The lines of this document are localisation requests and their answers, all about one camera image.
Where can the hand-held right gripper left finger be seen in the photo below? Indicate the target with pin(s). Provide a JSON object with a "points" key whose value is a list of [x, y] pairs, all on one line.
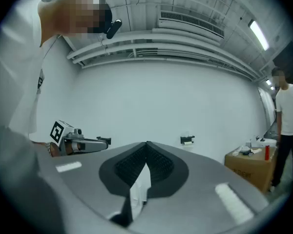
{"points": [[75, 179]]}

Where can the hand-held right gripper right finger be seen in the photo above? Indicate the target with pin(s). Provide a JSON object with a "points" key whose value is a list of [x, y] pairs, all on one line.
{"points": [[197, 191]]}

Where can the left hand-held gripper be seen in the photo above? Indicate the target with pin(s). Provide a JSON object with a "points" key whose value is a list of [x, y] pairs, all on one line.
{"points": [[57, 133]]}

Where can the person's left forearm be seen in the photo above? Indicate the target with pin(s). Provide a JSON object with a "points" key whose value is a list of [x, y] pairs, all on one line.
{"points": [[55, 150]]}

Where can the white cylindrical tube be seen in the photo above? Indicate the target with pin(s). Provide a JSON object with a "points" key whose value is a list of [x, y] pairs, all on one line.
{"points": [[188, 143]]}

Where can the black paper roll holder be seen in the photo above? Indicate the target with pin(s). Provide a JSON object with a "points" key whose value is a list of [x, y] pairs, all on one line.
{"points": [[185, 139]]}

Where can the person's left hand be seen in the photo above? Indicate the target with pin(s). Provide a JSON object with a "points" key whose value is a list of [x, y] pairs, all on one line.
{"points": [[69, 149]]}

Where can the brown cardboard box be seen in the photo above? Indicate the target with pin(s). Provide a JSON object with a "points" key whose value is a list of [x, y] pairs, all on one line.
{"points": [[249, 169]]}

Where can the white rectangular cabinet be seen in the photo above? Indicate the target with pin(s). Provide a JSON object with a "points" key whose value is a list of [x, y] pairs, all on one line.
{"points": [[139, 191]]}

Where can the white crumpled bag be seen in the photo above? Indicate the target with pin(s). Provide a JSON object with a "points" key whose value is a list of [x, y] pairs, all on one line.
{"points": [[244, 150]]}

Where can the red bottle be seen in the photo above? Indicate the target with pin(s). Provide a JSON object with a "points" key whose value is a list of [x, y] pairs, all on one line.
{"points": [[267, 152]]}

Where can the white plastic appliance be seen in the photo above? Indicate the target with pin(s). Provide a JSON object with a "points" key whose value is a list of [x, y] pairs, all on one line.
{"points": [[268, 143]]}

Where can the white ceiling pipes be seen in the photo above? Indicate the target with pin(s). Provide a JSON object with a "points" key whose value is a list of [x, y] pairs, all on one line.
{"points": [[136, 41]]}

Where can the person's white shirt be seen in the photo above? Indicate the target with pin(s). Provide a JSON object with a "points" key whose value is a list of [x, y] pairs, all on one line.
{"points": [[14, 69]]}

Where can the person's head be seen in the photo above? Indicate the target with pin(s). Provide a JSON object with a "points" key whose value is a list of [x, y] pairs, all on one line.
{"points": [[63, 13]]}

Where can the white ceiling air conditioner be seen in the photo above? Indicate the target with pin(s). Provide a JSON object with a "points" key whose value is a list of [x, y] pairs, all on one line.
{"points": [[190, 24]]}

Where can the short ceiling light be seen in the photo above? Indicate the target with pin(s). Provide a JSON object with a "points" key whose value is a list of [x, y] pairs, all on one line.
{"points": [[258, 34]]}

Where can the black wall-mounted holder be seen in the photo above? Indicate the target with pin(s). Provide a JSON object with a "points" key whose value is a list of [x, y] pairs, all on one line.
{"points": [[103, 140]]}

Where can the black head camera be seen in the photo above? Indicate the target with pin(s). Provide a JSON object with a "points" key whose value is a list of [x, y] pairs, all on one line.
{"points": [[113, 29]]}

